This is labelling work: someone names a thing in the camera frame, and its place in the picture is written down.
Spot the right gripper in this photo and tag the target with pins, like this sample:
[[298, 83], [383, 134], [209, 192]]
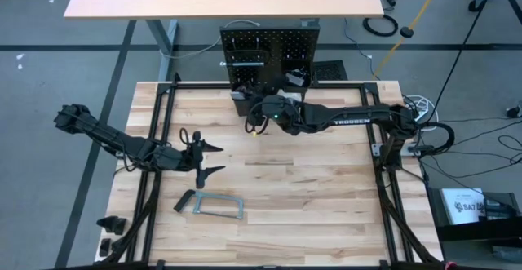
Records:
[[281, 115]]

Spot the large black plastic bracket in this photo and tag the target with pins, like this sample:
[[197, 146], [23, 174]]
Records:
[[112, 225]]

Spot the small black plastic bracket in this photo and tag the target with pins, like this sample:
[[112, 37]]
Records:
[[104, 247]]

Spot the black grid mat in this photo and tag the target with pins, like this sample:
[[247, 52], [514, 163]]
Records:
[[332, 70]]

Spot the dark grey rectangular block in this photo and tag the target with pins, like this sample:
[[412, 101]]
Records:
[[295, 79]]

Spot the tall black pegboard bin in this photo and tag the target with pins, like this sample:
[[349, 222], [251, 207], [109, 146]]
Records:
[[240, 107]]

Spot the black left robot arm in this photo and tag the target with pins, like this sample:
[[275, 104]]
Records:
[[122, 139]]

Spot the black aluminium table frame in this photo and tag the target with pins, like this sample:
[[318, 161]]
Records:
[[195, 85]]

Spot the black perforated pegboard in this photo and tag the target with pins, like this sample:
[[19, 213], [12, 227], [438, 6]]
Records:
[[269, 41]]

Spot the black round floor weight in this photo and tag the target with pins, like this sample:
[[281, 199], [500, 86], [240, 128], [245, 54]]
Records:
[[406, 32]]

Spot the silver curved pegboard hook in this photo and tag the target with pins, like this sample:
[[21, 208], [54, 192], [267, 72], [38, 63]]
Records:
[[257, 43], [234, 43]]

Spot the silver metal peg hook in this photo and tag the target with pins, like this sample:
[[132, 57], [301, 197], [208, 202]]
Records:
[[302, 73]]

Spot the wide black pegboard bin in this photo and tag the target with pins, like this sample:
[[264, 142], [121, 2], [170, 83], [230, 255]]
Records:
[[297, 64]]

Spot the black side table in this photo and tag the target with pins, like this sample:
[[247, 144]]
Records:
[[469, 233]]

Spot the red button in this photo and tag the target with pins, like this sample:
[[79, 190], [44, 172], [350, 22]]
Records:
[[449, 266]]

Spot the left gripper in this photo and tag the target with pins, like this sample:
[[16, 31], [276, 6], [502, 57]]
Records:
[[195, 156]]

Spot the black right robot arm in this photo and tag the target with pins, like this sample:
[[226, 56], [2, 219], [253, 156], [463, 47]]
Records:
[[350, 117]]

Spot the white booklet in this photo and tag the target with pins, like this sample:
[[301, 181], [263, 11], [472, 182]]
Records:
[[463, 206]]

